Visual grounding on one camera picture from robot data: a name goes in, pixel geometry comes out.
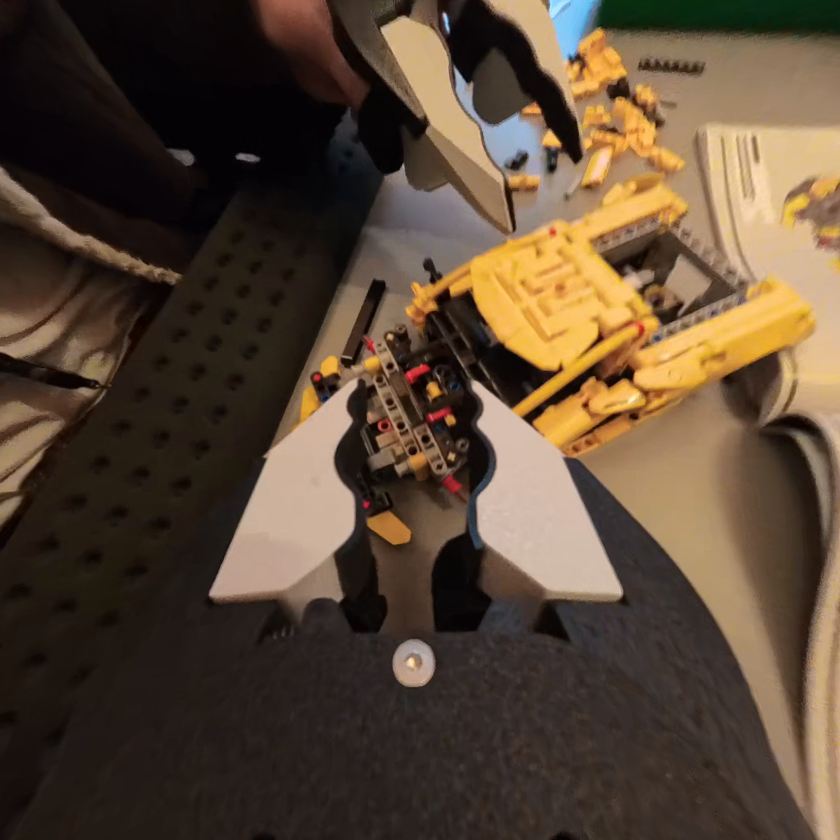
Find person's left hand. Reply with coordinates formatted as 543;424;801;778
256;0;368;109

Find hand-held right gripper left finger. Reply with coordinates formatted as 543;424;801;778
209;379;388;634

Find green storage bin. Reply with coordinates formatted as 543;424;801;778
600;0;840;32

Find person's left forearm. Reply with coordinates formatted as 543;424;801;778
151;0;349;178

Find yellow brick car model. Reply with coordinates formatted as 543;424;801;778
301;180;818;519

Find grey desk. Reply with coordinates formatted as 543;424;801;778
269;26;840;840

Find yellow curved brick piece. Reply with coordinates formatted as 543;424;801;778
366;511;413;546

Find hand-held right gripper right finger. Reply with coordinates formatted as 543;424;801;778
432;379;624;634

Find instruction booklet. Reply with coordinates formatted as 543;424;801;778
696;121;840;840

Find person's pale trousers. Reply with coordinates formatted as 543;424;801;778
0;167;185;526

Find person's dark jacket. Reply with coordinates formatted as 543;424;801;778
0;0;217;283

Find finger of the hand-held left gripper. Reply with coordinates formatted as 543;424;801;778
445;0;584;164
379;14;518;236

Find pile of yellow brick pieces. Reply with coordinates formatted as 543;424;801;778
505;28;686;198

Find long black beam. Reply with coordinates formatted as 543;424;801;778
340;279;387;367

